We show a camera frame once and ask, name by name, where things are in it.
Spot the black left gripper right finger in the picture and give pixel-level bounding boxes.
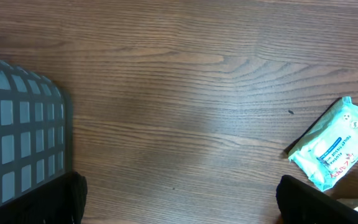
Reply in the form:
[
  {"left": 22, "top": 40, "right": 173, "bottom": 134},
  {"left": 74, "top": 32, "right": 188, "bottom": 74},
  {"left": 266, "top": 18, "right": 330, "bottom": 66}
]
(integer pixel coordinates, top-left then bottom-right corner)
[{"left": 276, "top": 175, "right": 358, "bottom": 224}]

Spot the grey plastic mesh basket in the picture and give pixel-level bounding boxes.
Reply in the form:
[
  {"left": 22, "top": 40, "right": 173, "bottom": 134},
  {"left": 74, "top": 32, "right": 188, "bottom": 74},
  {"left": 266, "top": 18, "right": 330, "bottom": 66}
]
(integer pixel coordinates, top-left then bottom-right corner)
[{"left": 0, "top": 60, "right": 73, "bottom": 207}]

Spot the teal wet wipes pack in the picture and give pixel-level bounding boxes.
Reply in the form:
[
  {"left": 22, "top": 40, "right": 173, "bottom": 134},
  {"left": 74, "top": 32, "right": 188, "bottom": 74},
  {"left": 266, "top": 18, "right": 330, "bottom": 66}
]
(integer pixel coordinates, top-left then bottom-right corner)
[{"left": 288, "top": 96, "right": 358, "bottom": 192}]

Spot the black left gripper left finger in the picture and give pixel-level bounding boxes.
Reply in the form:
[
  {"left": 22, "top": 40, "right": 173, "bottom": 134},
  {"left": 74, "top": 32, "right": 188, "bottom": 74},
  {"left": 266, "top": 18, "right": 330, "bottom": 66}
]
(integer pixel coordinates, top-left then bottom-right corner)
[{"left": 0, "top": 172, "right": 88, "bottom": 224}]

